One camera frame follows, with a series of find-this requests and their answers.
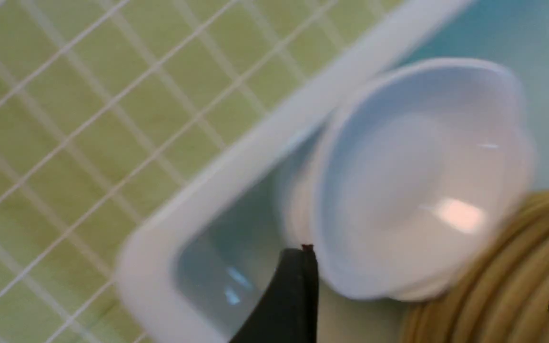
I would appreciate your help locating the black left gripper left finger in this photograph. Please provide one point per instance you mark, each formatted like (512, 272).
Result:
(288, 310)

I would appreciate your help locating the green checkered tablecloth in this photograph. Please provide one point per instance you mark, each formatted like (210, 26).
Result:
(109, 108)

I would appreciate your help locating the stack of beige bowls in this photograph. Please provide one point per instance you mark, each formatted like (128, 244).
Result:
(503, 297)

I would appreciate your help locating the white large plastic tub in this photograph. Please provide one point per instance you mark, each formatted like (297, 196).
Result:
(198, 266)

